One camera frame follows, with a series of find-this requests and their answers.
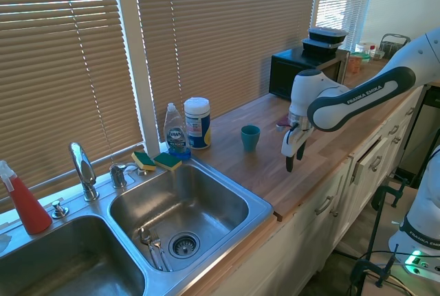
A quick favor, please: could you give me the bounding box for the chrome faucet handle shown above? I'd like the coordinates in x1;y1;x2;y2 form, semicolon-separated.
109;162;139;189

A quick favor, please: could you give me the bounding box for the black plastic food container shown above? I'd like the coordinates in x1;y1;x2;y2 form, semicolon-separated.
301;37;343;58
307;27;348;45

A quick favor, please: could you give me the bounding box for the wide tan window blind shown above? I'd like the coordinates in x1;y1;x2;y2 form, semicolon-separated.
0;0;145;204
132;0;320;133

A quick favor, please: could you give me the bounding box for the black wire basket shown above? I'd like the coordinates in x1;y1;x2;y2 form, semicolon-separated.
379;33;411;60

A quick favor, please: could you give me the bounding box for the black clamp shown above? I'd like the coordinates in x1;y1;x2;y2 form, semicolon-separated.
371;178;410;209
350;243;400;289

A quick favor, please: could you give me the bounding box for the metal fork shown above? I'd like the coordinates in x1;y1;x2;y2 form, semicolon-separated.
151;229;174;273

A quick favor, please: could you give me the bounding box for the stainless steel double sink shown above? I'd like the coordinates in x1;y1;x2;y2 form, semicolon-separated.
0;155;276;296

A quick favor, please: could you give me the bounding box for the orange container green lid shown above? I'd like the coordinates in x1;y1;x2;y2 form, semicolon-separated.
346;52;371;75

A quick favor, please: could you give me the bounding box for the teal mug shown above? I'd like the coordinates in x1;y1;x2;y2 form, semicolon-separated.
240;124;261;152

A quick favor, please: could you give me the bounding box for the chrome sink knob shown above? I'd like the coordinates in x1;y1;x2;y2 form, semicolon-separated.
51;200;69;220

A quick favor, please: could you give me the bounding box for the black microwave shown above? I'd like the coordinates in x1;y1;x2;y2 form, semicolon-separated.
268;47;351;101

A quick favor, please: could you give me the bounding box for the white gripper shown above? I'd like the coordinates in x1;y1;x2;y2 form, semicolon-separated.
280;123;314;173

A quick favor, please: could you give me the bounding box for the narrow white window blind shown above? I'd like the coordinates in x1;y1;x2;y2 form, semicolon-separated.
315;0;376;52

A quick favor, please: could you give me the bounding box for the metal spoon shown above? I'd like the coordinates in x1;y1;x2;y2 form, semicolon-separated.
138;227;163;271

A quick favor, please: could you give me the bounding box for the chrome gooseneck faucet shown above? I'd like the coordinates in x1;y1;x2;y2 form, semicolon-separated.
68;141;100;202

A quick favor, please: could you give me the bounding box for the metal sink drain strainer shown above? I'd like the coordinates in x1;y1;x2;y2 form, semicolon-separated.
167;230;201;260

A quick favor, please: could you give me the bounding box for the clear dish soap bottle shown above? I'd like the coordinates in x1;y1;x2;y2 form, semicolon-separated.
163;102;192;160

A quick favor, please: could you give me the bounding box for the white yellow wipes canister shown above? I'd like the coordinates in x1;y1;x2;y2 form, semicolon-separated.
184;96;212;150

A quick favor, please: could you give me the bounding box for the red spray bottle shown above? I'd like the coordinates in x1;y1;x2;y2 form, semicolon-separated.
0;160;53;236

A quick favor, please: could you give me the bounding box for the yellow green sponge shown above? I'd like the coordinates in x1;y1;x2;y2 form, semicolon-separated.
153;152;183;173
131;151;157;172

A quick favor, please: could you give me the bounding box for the white jar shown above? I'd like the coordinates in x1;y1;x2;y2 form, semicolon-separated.
355;41;377;58

